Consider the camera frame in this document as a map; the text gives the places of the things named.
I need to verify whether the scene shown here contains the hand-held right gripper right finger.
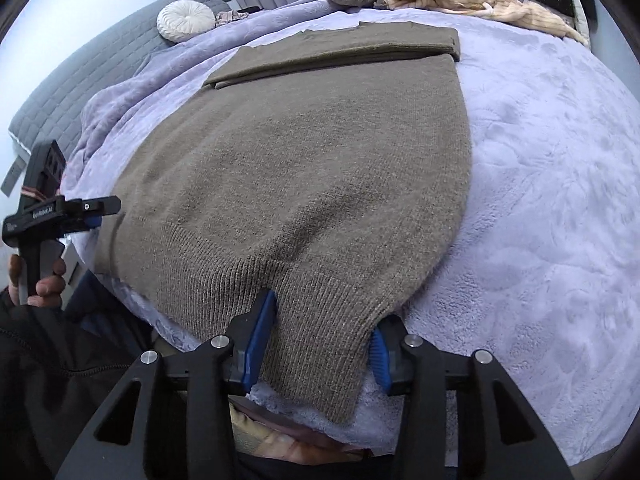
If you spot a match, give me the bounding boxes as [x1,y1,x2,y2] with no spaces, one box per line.
[367,315,576,480]

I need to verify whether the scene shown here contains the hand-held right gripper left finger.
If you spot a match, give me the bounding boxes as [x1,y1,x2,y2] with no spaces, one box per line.
[55,287,278,480]

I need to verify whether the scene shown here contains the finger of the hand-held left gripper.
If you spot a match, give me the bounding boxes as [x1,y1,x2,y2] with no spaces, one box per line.
[67,214,106,235]
[62,195,122,221]

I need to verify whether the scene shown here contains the olive brown knit sweater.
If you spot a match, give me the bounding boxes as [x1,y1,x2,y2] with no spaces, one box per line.
[94,21,474,423]

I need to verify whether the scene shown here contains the person's left forearm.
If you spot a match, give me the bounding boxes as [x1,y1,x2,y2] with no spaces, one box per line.
[0,285,156,480]

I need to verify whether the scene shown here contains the person's beige clothing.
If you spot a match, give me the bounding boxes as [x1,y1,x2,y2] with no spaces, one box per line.
[227,400,401,467]

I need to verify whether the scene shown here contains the grey quilted headboard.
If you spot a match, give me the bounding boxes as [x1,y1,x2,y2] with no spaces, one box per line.
[10,0,233,153]

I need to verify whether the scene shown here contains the round white pleated pillow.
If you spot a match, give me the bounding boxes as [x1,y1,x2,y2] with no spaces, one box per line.
[156,1,214,44]

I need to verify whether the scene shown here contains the lavender fleece blanket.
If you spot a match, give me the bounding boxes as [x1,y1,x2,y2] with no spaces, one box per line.
[60,0,640,456]

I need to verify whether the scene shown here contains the small pinkish crumpled cloth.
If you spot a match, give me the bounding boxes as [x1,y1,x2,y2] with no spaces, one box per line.
[215,9,252,27]

